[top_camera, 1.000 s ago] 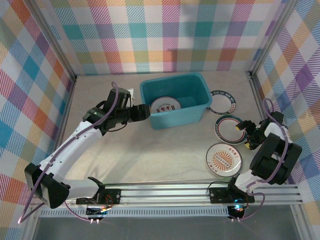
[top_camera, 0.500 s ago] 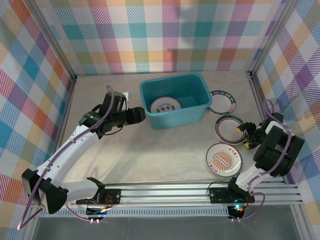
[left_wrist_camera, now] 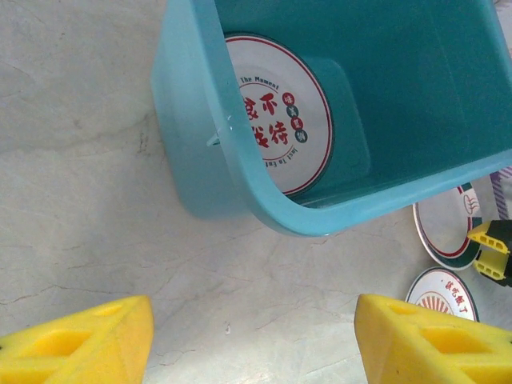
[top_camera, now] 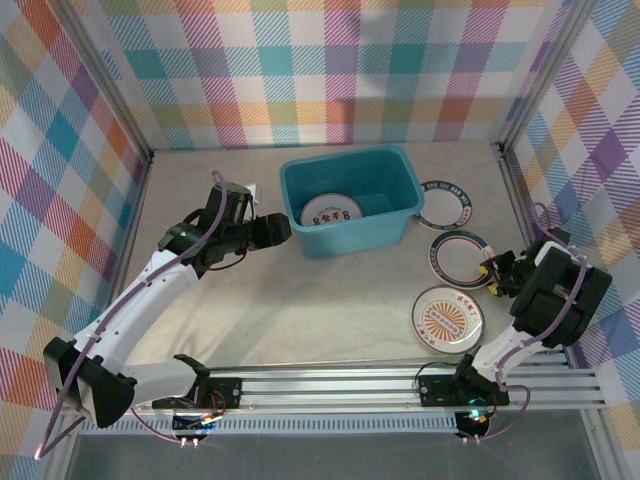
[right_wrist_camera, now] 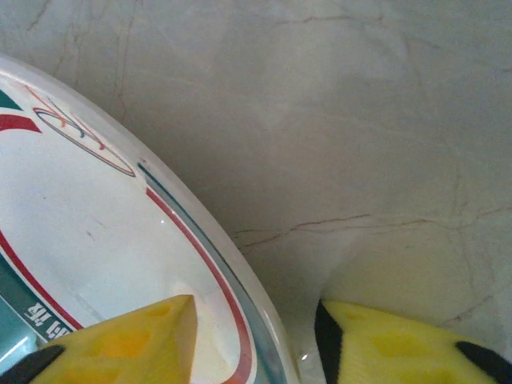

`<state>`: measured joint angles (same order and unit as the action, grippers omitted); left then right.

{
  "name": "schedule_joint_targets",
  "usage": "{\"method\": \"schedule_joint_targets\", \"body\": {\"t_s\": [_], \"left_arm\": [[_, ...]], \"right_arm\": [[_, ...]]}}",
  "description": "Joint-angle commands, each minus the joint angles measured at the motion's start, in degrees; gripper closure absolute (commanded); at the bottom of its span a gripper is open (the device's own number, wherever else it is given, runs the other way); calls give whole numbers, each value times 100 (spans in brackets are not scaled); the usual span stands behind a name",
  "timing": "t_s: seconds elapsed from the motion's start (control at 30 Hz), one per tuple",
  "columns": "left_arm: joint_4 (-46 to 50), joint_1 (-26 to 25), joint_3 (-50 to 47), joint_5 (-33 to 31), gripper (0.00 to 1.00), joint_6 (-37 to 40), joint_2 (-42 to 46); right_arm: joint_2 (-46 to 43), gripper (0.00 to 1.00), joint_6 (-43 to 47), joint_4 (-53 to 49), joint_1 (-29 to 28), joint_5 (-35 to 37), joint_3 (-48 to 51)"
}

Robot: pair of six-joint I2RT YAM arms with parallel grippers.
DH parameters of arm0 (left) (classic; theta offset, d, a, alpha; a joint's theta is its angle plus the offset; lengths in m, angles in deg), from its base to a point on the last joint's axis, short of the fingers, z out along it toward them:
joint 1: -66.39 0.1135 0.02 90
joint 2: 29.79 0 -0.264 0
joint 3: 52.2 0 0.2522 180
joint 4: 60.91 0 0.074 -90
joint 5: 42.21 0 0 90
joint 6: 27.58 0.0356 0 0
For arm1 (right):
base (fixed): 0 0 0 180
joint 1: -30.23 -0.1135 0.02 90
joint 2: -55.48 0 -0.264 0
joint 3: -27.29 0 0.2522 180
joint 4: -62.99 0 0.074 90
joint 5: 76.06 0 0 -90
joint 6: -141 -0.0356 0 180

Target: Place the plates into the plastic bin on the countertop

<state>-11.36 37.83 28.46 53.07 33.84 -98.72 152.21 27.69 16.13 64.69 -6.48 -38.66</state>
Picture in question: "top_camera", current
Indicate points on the aluminium mounting rail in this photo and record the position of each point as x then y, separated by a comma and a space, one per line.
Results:
325, 390

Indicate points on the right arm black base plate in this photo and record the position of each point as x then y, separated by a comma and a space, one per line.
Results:
435, 390

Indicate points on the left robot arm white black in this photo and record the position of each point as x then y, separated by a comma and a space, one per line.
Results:
135, 300

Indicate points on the round black electronics board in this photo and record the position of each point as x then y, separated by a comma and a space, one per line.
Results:
474, 425
192, 425

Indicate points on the plate with orange sunburst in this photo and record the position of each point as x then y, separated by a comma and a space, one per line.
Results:
447, 320

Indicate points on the aluminium frame post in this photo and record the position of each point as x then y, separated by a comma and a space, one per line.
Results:
542, 75
106, 80

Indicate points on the plate with red characters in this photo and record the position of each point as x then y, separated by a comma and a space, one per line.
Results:
330, 210

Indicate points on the white plate lettered dark rim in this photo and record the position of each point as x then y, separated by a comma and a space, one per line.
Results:
445, 205

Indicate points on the teal plastic bin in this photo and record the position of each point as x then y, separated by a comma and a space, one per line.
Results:
350, 240

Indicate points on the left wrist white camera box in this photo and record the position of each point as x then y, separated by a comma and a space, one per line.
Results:
256, 192

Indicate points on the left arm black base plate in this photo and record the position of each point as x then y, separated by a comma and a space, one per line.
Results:
227, 390

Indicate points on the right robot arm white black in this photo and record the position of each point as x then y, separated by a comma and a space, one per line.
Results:
560, 300

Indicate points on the white plate teal red rings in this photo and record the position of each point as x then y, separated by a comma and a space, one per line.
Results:
457, 257

